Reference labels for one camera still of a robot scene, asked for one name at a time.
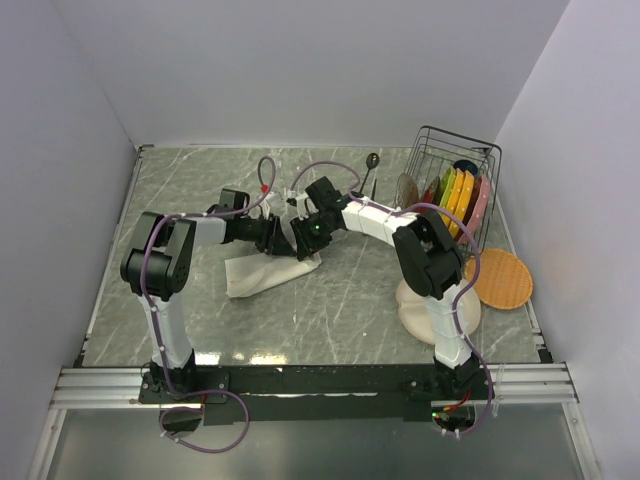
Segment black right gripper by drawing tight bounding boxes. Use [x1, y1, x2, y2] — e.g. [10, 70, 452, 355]
[291, 212, 336, 262]

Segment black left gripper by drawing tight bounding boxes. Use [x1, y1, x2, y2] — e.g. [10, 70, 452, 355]
[236, 212, 297, 257]

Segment white cloth napkin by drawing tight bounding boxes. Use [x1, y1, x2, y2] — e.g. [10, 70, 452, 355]
[225, 253, 322, 298]

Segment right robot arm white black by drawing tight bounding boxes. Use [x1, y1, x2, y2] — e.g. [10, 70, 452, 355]
[290, 177, 481, 399]

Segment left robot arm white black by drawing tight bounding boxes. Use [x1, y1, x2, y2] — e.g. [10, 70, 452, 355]
[120, 185, 316, 402]

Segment black fork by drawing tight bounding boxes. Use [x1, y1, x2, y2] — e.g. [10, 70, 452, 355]
[369, 179, 377, 201]

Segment black spoon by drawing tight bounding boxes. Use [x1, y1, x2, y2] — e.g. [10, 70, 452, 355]
[354, 152, 380, 197]

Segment brown round plate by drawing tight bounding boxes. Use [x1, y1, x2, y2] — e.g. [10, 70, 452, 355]
[395, 173, 420, 209]

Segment beige round plate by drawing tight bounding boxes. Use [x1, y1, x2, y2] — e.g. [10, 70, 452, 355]
[396, 280, 482, 346]

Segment red plate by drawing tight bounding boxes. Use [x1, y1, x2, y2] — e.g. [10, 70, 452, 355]
[422, 176, 441, 205]

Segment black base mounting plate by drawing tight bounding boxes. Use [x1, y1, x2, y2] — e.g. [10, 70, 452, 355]
[139, 364, 494, 426]

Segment orange plate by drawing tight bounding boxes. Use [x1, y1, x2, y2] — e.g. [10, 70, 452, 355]
[455, 171, 475, 224]

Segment green plate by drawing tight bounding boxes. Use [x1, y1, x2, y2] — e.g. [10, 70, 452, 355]
[434, 167, 456, 208]

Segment yellow plate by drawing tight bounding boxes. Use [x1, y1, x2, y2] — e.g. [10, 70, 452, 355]
[444, 168, 464, 216]

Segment dark blue bowl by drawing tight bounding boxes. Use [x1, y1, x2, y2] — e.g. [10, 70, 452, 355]
[453, 159, 479, 176]

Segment pink plate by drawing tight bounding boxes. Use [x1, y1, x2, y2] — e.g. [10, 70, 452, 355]
[463, 174, 491, 235]

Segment orange woven round placemat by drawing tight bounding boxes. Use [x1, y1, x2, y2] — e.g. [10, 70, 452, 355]
[474, 248, 533, 310]

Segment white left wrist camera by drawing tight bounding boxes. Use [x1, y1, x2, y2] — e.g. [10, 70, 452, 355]
[257, 184, 282, 218]

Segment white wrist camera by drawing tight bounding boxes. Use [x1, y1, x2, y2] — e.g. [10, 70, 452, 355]
[286, 190, 317, 219]
[257, 184, 282, 218]

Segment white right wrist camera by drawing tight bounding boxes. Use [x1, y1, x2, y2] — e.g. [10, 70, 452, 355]
[286, 190, 317, 219]

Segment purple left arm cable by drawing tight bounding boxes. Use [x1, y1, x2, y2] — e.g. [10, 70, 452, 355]
[139, 156, 277, 454]

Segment black wire dish rack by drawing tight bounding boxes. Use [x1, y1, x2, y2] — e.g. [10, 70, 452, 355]
[394, 126, 502, 249]

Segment aluminium frame rail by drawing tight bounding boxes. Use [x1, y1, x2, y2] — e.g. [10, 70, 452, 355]
[49, 363, 578, 410]

